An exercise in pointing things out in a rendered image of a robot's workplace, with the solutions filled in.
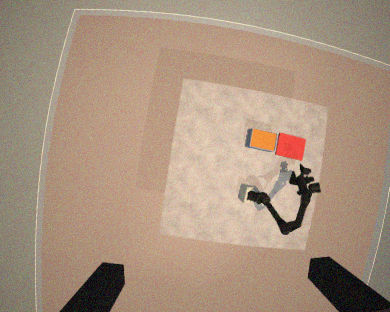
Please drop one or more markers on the red panel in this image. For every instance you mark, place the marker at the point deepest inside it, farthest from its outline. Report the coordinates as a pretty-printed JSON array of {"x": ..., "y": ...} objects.
[{"x": 290, "y": 146}]

